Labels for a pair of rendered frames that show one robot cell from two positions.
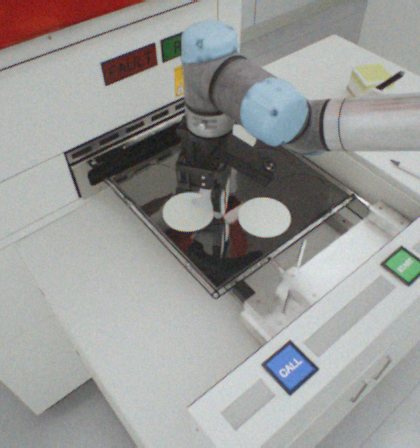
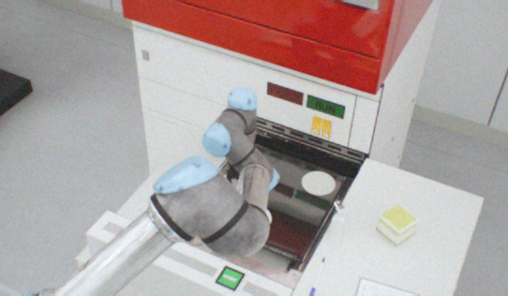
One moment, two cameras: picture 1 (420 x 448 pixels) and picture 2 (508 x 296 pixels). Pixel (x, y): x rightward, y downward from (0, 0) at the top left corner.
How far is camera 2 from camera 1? 138 cm
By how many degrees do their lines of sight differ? 44
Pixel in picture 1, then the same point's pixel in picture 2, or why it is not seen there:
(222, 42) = (234, 101)
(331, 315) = (179, 250)
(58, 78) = (243, 73)
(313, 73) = (406, 196)
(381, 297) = (202, 272)
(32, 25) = (227, 44)
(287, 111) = (210, 140)
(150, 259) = not seen: hidden behind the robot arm
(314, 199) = (284, 239)
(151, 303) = not seen: hidden behind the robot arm
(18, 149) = (212, 89)
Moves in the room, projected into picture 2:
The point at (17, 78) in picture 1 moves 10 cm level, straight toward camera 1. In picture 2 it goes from (224, 60) to (201, 74)
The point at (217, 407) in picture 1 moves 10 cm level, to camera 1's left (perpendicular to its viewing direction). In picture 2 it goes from (111, 219) to (101, 194)
